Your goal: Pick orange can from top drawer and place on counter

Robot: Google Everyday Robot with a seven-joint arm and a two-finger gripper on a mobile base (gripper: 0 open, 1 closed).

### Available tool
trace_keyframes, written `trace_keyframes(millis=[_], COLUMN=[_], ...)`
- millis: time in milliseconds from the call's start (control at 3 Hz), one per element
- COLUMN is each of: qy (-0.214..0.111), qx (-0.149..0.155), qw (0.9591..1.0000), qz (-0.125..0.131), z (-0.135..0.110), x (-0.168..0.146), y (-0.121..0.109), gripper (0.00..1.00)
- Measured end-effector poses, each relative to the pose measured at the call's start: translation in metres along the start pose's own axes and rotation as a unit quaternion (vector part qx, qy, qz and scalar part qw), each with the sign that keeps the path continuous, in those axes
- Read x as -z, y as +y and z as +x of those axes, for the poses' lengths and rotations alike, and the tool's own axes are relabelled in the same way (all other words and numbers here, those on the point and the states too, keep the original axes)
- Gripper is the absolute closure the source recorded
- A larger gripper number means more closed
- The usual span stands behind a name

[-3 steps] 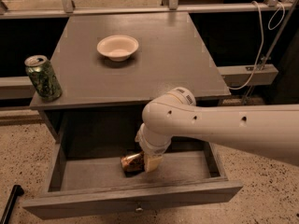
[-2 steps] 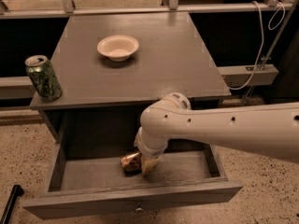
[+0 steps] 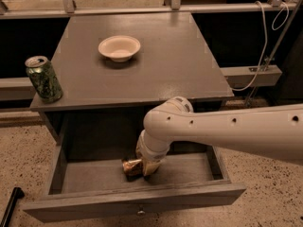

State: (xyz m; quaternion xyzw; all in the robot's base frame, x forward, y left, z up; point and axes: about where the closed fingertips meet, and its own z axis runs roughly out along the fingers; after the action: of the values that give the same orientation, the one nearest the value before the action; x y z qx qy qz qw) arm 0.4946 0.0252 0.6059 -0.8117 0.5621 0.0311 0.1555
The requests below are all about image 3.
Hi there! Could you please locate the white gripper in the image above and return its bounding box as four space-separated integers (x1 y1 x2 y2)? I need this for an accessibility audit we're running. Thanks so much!
135 131 171 176

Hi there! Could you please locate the small metal drawer knob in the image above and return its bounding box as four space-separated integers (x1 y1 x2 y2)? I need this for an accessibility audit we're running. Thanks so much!
136 208 146 216

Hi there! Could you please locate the grey wooden cabinet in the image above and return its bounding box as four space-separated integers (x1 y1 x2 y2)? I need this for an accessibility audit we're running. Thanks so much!
28 11 235 144

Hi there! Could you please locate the green soda can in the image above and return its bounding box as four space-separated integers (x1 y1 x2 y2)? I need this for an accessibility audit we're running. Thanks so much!
25 56 62 103

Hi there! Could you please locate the white paper bowl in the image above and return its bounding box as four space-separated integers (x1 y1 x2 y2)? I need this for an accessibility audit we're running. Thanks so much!
98 35 141 62

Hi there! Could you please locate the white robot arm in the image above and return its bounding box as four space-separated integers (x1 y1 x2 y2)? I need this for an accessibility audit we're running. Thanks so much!
136 96 303 176

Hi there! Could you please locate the open grey top drawer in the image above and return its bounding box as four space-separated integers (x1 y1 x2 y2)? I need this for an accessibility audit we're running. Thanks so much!
22 123 247 223

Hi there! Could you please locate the grey metal rail frame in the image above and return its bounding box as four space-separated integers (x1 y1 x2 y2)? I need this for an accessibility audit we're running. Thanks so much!
0 0 303 102

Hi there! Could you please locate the black pole on floor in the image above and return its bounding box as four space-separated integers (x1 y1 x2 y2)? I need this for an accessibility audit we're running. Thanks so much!
0 187 25 227

